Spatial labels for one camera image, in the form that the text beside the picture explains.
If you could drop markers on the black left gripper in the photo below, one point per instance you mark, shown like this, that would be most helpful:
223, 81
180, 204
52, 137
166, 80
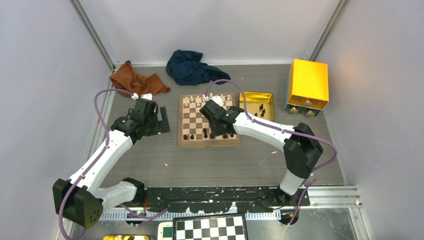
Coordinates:
161, 126

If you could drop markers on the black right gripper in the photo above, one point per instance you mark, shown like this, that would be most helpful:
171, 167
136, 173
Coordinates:
215, 132

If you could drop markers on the yellow metal tray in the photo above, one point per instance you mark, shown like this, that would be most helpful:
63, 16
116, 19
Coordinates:
260, 104

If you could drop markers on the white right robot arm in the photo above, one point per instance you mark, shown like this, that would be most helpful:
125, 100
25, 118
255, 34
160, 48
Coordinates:
300, 146

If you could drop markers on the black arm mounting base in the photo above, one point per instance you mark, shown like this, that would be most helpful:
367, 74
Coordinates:
211, 200

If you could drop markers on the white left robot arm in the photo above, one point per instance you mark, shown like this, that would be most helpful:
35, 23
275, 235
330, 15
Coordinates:
80, 198

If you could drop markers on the wooden chess board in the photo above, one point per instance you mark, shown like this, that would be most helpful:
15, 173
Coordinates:
192, 122

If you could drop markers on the black white checker calibration board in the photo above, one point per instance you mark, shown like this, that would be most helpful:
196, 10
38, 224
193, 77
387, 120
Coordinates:
211, 227

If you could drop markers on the orange cloth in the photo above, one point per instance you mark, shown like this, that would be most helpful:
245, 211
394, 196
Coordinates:
126, 78

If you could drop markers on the dark blue cloth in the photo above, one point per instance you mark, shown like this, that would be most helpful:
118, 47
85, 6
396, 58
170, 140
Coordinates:
186, 68

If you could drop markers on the yellow drawer box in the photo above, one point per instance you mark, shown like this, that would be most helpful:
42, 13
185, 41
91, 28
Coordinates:
306, 88

